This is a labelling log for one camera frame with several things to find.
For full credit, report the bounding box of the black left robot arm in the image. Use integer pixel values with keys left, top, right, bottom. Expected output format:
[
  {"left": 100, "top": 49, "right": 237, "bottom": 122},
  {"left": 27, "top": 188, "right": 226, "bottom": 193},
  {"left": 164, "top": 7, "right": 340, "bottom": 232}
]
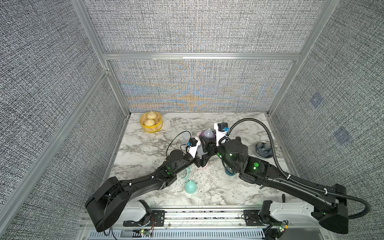
[{"left": 85, "top": 150, "right": 208, "bottom": 232}]

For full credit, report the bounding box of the left camera black cable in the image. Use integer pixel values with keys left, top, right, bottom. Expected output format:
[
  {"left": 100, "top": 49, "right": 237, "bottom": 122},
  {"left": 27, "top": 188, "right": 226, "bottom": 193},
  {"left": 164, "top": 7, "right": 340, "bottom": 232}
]
[{"left": 165, "top": 130, "right": 193, "bottom": 158}]

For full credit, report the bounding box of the clear bottle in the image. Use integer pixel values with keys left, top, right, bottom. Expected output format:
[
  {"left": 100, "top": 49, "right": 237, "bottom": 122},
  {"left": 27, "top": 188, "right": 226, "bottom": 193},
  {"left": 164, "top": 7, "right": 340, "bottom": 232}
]
[
  {"left": 197, "top": 145, "right": 208, "bottom": 159},
  {"left": 181, "top": 131, "right": 192, "bottom": 145}
]

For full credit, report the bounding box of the yellow bamboo steamer basket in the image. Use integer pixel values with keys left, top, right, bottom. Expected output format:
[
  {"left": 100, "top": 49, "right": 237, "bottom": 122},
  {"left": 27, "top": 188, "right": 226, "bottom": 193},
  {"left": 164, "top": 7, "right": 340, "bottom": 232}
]
[{"left": 140, "top": 111, "right": 163, "bottom": 133}]

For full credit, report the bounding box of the steamed bun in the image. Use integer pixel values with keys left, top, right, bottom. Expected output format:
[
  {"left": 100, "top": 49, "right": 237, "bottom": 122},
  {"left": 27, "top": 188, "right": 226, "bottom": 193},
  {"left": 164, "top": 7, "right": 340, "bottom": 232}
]
[
  {"left": 146, "top": 111, "right": 158, "bottom": 120},
  {"left": 144, "top": 119, "right": 156, "bottom": 127}
]

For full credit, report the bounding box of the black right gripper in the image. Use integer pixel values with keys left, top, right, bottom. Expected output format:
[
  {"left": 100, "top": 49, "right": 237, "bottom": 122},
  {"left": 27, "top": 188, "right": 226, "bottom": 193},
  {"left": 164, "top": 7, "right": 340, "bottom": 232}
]
[{"left": 200, "top": 132, "right": 241, "bottom": 177}]

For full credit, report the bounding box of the pink bottle cap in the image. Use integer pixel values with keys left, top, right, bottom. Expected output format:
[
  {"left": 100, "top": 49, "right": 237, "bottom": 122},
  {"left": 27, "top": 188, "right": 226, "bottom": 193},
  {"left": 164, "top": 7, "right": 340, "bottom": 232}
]
[{"left": 201, "top": 162, "right": 209, "bottom": 169}]

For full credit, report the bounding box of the purple nipple collar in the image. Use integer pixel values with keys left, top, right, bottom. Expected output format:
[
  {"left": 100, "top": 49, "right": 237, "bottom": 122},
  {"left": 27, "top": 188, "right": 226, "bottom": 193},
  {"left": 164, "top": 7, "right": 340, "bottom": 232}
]
[{"left": 200, "top": 129, "right": 216, "bottom": 140}]

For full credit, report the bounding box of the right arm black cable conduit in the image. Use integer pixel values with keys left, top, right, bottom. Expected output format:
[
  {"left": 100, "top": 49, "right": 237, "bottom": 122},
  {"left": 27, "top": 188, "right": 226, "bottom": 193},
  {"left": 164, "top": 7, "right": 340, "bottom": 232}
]
[{"left": 223, "top": 117, "right": 371, "bottom": 220}]

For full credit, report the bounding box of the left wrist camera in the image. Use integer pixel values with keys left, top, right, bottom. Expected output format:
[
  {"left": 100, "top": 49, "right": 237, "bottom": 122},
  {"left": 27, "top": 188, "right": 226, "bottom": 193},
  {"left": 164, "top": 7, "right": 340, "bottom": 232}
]
[{"left": 186, "top": 137, "right": 201, "bottom": 158}]

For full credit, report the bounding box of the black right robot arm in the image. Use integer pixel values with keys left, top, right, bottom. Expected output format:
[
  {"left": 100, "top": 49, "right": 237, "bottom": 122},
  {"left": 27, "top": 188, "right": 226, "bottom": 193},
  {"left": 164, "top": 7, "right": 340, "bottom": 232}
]
[{"left": 200, "top": 137, "right": 349, "bottom": 234}]

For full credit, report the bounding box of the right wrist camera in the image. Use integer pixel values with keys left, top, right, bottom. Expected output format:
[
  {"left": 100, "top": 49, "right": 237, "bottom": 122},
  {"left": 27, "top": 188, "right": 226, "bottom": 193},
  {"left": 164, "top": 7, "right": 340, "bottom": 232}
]
[{"left": 214, "top": 122, "right": 230, "bottom": 147}]

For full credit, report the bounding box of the lower steamed bun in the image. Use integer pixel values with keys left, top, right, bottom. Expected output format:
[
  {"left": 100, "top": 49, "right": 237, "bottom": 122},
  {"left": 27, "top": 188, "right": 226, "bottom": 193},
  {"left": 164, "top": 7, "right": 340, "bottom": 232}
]
[{"left": 144, "top": 119, "right": 156, "bottom": 127}]

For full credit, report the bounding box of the mint cap left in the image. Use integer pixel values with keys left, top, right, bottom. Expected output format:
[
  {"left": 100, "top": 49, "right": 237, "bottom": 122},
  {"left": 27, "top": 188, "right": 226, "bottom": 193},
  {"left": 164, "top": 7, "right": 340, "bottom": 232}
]
[{"left": 185, "top": 180, "right": 197, "bottom": 194}]

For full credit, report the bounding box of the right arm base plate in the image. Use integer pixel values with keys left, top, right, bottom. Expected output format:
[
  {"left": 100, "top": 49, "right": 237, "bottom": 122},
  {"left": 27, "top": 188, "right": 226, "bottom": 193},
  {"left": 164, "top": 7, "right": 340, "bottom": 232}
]
[{"left": 242, "top": 209, "right": 289, "bottom": 233}]

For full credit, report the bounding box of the teal nipple collar upper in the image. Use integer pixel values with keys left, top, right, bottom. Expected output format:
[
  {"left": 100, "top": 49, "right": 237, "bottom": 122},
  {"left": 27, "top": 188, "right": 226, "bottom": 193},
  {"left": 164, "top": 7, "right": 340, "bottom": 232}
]
[{"left": 225, "top": 169, "right": 235, "bottom": 176}]

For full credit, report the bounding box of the patterned small bowl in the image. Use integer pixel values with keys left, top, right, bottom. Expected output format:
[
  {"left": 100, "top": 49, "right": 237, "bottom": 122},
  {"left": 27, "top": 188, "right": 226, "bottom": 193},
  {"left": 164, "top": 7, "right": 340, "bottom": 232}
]
[{"left": 255, "top": 143, "right": 273, "bottom": 159}]

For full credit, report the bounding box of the aluminium front rail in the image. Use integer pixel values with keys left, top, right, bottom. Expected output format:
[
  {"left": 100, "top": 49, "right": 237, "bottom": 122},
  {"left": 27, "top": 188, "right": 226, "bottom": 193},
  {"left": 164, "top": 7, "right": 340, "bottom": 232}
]
[{"left": 76, "top": 206, "right": 335, "bottom": 240}]

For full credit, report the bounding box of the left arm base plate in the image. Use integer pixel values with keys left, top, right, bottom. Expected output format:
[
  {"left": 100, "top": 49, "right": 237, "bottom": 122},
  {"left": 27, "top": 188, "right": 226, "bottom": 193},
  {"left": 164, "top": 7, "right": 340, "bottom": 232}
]
[{"left": 123, "top": 210, "right": 166, "bottom": 228}]

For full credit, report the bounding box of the upper steamed bun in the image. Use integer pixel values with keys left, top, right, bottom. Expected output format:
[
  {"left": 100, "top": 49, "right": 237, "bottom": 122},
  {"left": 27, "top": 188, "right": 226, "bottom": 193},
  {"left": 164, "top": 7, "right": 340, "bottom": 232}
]
[{"left": 146, "top": 111, "right": 158, "bottom": 120}]

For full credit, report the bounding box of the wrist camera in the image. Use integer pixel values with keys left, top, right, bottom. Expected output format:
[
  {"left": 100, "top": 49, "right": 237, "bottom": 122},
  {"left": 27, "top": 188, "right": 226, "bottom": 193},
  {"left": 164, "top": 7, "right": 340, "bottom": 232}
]
[
  {"left": 186, "top": 137, "right": 201, "bottom": 158},
  {"left": 214, "top": 122, "right": 230, "bottom": 147}
]

